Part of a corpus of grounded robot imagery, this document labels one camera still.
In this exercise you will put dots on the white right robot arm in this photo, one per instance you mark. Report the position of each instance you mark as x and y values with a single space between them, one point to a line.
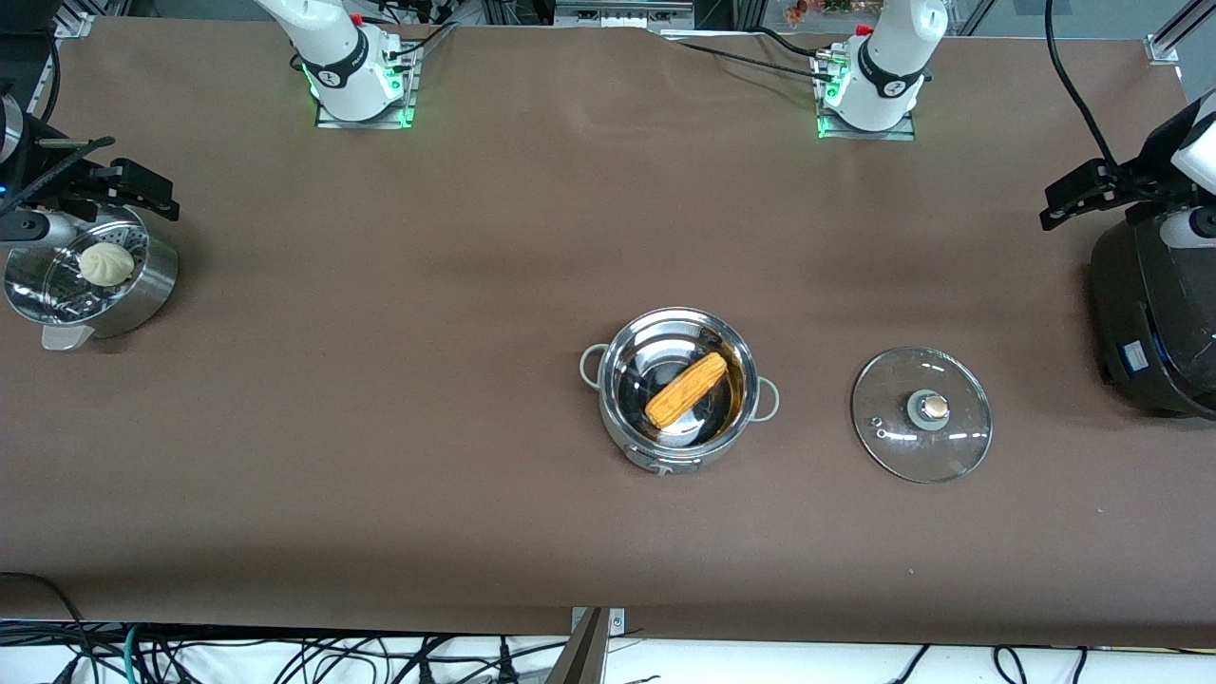
332 47

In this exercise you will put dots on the glass pot lid with knob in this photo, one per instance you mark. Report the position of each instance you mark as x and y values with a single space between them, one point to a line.
950 446

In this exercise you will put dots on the white steamed bun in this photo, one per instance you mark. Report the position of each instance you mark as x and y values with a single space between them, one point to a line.
106 264

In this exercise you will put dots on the black rice cooker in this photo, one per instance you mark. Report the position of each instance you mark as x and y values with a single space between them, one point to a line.
1140 323

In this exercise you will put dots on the dark wedge beam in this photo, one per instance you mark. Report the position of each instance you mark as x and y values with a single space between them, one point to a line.
579 665

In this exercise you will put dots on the silver table edge bracket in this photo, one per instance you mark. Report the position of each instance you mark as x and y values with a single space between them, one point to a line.
617 622

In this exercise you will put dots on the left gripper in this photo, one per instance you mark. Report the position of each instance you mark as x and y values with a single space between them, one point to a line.
1130 178

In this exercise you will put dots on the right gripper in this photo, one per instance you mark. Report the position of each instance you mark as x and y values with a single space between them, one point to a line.
59 186

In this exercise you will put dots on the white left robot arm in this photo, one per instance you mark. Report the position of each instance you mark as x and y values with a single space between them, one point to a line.
888 57

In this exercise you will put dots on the steel steamer pot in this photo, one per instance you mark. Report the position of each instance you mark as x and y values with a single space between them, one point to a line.
142 294

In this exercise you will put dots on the yellow corn cob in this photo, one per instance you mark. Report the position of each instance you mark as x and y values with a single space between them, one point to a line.
686 389

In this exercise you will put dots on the aluminium frame rail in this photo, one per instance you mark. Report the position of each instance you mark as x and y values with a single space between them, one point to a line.
76 24
1164 47

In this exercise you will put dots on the grey metal box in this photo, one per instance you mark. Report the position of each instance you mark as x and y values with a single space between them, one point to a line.
617 14

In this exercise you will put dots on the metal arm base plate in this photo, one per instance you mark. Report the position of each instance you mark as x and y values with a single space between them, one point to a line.
366 123
869 135

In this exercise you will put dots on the brown table cover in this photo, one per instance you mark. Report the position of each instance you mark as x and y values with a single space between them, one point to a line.
475 522

